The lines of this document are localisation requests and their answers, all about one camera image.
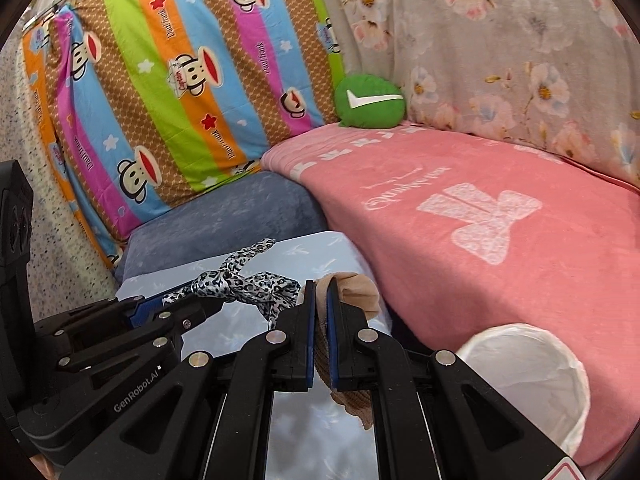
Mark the blue-grey cushion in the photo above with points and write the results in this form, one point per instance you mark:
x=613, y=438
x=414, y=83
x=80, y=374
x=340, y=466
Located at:
x=225, y=210

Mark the floral grey pillow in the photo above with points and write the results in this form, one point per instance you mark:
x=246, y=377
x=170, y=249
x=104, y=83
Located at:
x=475, y=35

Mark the beige stocking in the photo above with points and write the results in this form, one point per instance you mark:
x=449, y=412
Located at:
x=357, y=290

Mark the pink blanket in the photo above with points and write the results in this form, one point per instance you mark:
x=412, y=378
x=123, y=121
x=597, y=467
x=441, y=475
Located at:
x=400, y=240

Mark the leopard print headband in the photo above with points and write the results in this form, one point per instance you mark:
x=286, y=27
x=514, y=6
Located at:
x=240, y=285

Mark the green round cushion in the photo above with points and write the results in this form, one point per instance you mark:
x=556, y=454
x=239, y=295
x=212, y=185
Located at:
x=367, y=102

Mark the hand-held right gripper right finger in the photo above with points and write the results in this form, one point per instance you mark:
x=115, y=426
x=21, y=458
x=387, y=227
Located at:
x=332, y=340

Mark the light blue patterned pillow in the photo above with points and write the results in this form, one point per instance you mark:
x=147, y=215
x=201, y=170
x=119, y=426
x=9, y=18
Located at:
x=320, y=255

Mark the white speckled cloth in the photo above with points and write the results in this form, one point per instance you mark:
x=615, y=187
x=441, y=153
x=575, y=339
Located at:
x=50, y=260

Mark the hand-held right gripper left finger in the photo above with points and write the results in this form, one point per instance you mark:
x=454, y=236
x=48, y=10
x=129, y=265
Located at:
x=310, y=330

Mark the striped cartoon monkey pillow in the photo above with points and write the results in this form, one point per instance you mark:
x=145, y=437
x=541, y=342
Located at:
x=175, y=85

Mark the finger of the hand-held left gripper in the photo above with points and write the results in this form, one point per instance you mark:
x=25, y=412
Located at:
x=100, y=317
x=150, y=335

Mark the white lined bin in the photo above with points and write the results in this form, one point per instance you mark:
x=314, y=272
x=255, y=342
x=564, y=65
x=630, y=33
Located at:
x=520, y=375

